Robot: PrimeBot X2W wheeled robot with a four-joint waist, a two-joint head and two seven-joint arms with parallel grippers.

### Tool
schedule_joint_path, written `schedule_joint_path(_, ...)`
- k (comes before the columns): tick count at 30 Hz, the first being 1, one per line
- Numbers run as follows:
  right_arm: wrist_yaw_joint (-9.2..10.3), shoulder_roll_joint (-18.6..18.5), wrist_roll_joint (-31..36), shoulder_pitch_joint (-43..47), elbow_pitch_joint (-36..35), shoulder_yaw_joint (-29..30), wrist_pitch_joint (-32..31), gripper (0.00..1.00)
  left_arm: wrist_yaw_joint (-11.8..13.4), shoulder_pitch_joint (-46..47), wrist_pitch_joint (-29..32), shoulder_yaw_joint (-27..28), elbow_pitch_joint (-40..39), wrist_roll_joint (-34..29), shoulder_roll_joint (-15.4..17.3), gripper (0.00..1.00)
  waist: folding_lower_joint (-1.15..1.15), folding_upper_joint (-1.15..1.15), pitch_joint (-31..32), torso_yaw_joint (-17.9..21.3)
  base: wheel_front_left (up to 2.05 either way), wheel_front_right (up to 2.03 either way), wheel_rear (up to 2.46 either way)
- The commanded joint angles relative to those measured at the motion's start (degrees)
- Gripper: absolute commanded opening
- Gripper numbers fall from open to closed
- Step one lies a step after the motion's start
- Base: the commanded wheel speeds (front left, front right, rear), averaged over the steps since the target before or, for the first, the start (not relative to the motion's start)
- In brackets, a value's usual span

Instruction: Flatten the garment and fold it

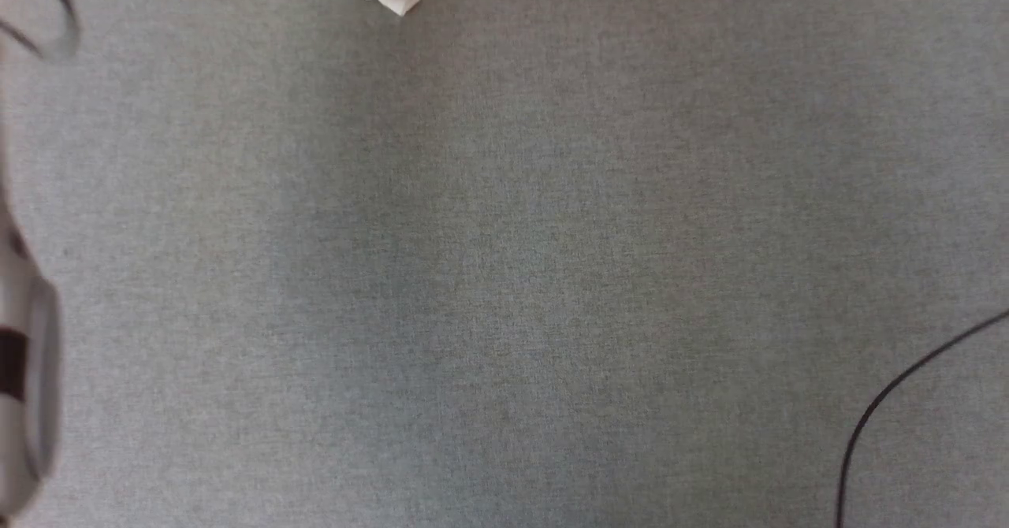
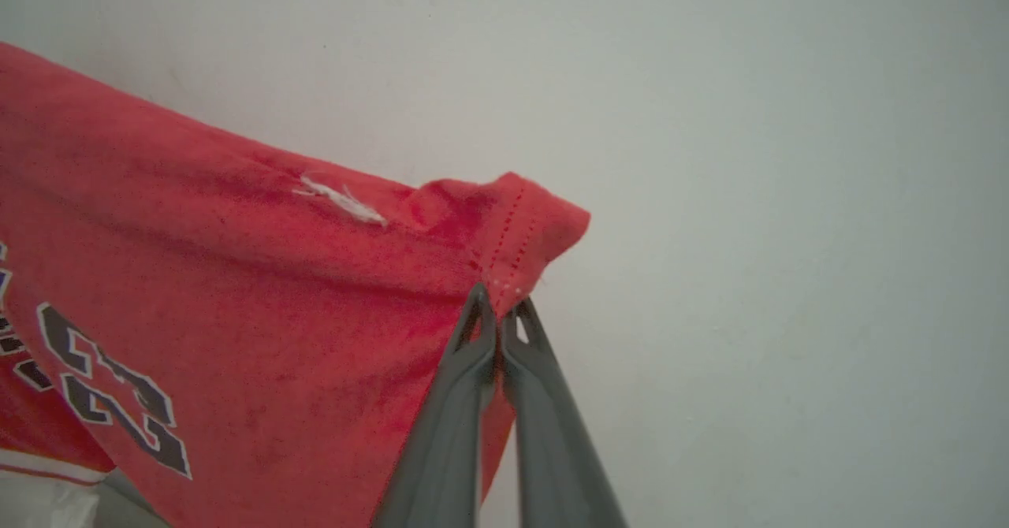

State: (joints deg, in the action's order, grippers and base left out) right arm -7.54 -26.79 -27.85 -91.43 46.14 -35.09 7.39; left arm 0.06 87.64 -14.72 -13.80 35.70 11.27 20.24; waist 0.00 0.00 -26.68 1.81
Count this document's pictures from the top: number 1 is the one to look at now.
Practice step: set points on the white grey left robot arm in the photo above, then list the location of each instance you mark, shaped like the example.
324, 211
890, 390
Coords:
27, 370

